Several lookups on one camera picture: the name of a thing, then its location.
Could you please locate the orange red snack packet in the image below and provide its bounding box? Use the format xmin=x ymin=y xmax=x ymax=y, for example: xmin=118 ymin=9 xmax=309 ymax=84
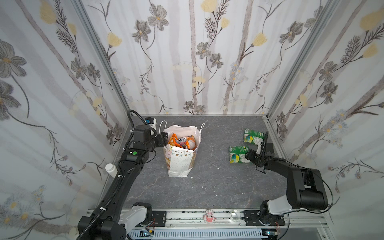
xmin=169 ymin=134 xmax=182 ymax=148

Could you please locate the green snack packet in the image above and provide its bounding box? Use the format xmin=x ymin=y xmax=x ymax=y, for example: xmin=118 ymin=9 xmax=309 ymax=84
xmin=229 ymin=146 xmax=251 ymax=164
xmin=244 ymin=129 xmax=265 ymax=145

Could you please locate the white cartoon paper bag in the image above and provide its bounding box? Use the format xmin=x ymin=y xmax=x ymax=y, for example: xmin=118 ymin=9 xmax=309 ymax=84
xmin=159 ymin=121 xmax=205 ymax=177

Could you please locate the orange snack packet back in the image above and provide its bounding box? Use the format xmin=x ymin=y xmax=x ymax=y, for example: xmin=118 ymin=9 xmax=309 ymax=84
xmin=185 ymin=136 xmax=197 ymax=151

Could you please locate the orange green Fox's candy bag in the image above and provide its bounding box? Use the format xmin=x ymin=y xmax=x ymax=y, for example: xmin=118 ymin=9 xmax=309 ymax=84
xmin=177 ymin=137 xmax=191 ymax=147

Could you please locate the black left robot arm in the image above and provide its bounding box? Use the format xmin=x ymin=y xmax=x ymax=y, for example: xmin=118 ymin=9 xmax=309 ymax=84
xmin=77 ymin=110 xmax=168 ymax=240

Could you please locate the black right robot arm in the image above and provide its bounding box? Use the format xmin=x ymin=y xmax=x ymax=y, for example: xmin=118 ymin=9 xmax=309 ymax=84
xmin=244 ymin=129 xmax=334 ymax=226

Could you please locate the white cup at left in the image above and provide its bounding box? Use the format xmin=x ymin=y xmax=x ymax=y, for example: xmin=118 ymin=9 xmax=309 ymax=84
xmin=105 ymin=164 xmax=118 ymax=178

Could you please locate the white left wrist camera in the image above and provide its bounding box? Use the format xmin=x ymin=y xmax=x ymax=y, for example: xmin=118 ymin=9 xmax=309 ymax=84
xmin=145 ymin=117 xmax=157 ymax=129

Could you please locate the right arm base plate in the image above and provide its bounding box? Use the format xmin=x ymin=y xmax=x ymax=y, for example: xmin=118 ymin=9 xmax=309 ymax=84
xmin=242 ymin=210 xmax=286 ymax=227

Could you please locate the aluminium front rail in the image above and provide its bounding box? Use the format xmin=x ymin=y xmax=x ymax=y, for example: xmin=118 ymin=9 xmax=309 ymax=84
xmin=80 ymin=208 xmax=328 ymax=230

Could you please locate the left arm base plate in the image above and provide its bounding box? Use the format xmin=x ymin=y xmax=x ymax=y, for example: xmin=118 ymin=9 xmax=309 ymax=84
xmin=136 ymin=211 xmax=167 ymax=228

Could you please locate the white slotted cable duct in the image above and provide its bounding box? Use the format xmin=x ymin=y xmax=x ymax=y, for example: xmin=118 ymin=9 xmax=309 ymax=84
xmin=128 ymin=229 xmax=269 ymax=240

